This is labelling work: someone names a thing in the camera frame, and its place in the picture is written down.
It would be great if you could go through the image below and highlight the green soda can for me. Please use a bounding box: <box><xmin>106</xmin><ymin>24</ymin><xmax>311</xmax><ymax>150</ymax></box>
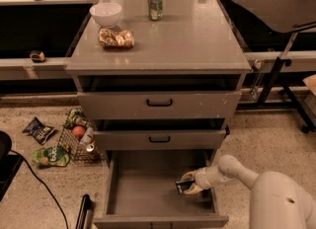
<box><xmin>147</xmin><ymin>0</ymin><xmax>163</xmax><ymax>21</ymax></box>

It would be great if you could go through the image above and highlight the green bag in basket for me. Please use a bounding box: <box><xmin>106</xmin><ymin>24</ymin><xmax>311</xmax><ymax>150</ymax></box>
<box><xmin>64</xmin><ymin>108</ymin><xmax>87</xmax><ymax>128</ymax></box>

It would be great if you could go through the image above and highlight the blue chip bag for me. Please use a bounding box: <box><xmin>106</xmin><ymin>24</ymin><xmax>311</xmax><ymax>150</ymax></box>
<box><xmin>23</xmin><ymin>116</ymin><xmax>55</xmax><ymax>145</ymax></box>

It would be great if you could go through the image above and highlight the black cable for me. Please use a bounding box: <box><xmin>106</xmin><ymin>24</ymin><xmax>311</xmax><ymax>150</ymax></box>
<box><xmin>9</xmin><ymin>148</ymin><xmax>71</xmax><ymax>229</ymax></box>

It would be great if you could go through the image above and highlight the brown snack bag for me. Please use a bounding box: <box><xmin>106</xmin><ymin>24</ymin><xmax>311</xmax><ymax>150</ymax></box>
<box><xmin>99</xmin><ymin>29</ymin><xmax>134</xmax><ymax>48</ymax></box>

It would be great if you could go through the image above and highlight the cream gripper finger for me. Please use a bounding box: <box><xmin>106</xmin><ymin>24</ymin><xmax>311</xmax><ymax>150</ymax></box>
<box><xmin>181</xmin><ymin>171</ymin><xmax>196</xmax><ymax>181</ymax></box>
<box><xmin>184</xmin><ymin>184</ymin><xmax>203</xmax><ymax>195</ymax></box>

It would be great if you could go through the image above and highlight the white bowl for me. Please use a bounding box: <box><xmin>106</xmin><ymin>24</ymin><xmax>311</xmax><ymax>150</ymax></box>
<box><xmin>90</xmin><ymin>2</ymin><xmax>122</xmax><ymax>28</ymax></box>

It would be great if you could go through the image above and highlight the grey middle drawer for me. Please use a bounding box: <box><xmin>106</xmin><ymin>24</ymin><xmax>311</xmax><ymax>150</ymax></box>
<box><xmin>94</xmin><ymin>129</ymin><xmax>226</xmax><ymax>150</ymax></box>

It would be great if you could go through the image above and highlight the orange fruit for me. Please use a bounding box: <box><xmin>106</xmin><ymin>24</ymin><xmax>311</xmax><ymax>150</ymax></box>
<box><xmin>72</xmin><ymin>125</ymin><xmax>86</xmax><ymax>139</ymax></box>

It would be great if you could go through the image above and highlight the white bottle in basket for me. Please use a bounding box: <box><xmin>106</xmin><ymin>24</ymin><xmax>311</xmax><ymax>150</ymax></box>
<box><xmin>80</xmin><ymin>127</ymin><xmax>94</xmax><ymax>144</ymax></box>

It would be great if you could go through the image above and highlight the grey top drawer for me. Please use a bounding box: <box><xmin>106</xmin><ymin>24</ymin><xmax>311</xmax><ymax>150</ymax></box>
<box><xmin>77</xmin><ymin>91</ymin><xmax>241</xmax><ymax>119</ymax></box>

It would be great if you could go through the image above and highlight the wire basket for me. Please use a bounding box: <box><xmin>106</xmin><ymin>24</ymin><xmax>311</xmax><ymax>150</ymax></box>
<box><xmin>58</xmin><ymin>128</ymin><xmax>102</xmax><ymax>163</ymax></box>

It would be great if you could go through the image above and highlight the grey drawer cabinet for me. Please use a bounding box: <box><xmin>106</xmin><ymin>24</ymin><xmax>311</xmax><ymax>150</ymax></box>
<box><xmin>64</xmin><ymin>0</ymin><xmax>253</xmax><ymax>229</ymax></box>

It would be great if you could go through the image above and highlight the dark blue rxbar wrapper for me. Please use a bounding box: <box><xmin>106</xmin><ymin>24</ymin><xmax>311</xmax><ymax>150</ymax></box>
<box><xmin>175</xmin><ymin>180</ymin><xmax>195</xmax><ymax>194</ymax></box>

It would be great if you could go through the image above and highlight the grey bottom drawer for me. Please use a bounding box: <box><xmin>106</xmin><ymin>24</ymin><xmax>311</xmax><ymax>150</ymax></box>
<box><xmin>94</xmin><ymin>150</ymin><xmax>228</xmax><ymax>229</ymax></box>

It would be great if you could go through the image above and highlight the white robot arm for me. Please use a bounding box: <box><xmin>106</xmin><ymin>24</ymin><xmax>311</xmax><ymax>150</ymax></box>
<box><xmin>176</xmin><ymin>155</ymin><xmax>316</xmax><ymax>229</ymax></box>

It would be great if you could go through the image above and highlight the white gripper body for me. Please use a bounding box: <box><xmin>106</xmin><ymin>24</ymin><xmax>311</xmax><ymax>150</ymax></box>
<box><xmin>195</xmin><ymin>166</ymin><xmax>227</xmax><ymax>190</ymax></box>

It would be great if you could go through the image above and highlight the black bar object on floor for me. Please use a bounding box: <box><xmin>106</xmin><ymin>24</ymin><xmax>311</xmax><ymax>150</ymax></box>
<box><xmin>75</xmin><ymin>194</ymin><xmax>94</xmax><ymax>229</ymax></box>

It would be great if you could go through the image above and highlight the small tape measure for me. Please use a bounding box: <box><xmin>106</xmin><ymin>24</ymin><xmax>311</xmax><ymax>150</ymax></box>
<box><xmin>30</xmin><ymin>50</ymin><xmax>45</xmax><ymax>63</ymax></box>

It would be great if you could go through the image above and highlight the grey drawer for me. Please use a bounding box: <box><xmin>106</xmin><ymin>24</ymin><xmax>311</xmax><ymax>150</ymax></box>
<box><xmin>94</xmin><ymin>150</ymin><xmax>228</xmax><ymax>229</ymax></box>
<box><xmin>77</xmin><ymin>91</ymin><xmax>241</xmax><ymax>119</ymax></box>
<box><xmin>94</xmin><ymin>129</ymin><xmax>226</xmax><ymax>150</ymax></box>

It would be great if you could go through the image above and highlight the black device at left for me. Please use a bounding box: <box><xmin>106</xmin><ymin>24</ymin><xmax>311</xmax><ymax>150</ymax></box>
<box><xmin>0</xmin><ymin>131</ymin><xmax>23</xmax><ymax>201</ymax></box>

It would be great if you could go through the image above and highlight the black stand with tray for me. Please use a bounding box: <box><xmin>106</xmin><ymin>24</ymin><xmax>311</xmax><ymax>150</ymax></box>
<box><xmin>223</xmin><ymin>0</ymin><xmax>316</xmax><ymax>133</ymax></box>

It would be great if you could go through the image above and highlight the green snack bag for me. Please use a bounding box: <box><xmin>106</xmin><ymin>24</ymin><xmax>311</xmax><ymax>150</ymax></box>
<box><xmin>32</xmin><ymin>146</ymin><xmax>70</xmax><ymax>167</ymax></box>

